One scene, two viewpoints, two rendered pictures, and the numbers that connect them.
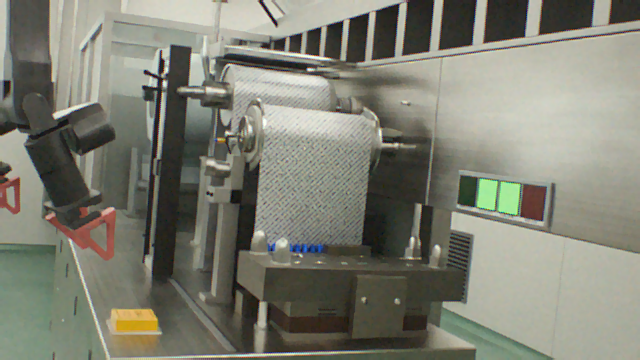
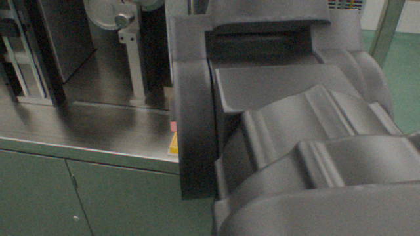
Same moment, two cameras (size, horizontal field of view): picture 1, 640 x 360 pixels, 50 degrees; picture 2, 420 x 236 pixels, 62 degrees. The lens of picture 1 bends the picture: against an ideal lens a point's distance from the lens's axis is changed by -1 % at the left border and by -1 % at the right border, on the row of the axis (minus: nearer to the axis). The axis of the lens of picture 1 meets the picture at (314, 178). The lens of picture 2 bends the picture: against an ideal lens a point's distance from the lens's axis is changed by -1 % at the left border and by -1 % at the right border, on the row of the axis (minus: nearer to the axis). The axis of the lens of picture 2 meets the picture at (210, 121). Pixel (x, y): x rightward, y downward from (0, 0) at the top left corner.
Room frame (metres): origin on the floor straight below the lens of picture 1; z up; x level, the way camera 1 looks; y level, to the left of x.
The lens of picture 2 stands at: (0.74, 0.84, 1.55)
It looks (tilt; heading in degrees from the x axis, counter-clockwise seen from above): 39 degrees down; 303
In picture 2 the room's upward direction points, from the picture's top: straight up
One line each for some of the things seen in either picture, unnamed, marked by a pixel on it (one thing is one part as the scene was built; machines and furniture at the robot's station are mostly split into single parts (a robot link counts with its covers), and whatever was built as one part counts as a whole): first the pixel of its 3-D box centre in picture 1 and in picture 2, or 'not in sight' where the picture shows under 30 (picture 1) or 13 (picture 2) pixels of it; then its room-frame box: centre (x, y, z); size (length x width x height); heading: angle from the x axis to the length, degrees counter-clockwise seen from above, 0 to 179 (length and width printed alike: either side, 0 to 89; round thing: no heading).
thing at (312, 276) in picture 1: (350, 276); not in sight; (1.31, -0.09, 1.00); 0.40 x 0.16 x 0.06; 113
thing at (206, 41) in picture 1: (223, 49); not in sight; (2.12, 0.31, 1.50); 0.14 x 0.14 x 0.06
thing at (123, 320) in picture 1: (134, 320); (185, 143); (1.18, 0.29, 0.91); 0.07 x 0.07 x 0.02; 23
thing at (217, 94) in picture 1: (215, 94); not in sight; (1.64, 0.25, 1.33); 0.06 x 0.06 x 0.06; 23
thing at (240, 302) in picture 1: (305, 302); (181, 69); (1.41, -0.01, 0.92); 0.28 x 0.04 x 0.04; 113
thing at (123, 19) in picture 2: (208, 165); (123, 20); (1.42, 0.22, 1.18); 0.04 x 0.02 x 0.04; 23
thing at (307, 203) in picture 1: (312, 208); (178, 17); (1.41, 0.00, 1.11); 0.23 x 0.01 x 0.18; 113
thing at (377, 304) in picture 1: (378, 306); not in sight; (1.23, -0.14, 0.96); 0.10 x 0.03 x 0.11; 113
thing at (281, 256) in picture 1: (282, 250); not in sight; (1.21, 0.04, 1.05); 0.04 x 0.04 x 0.04
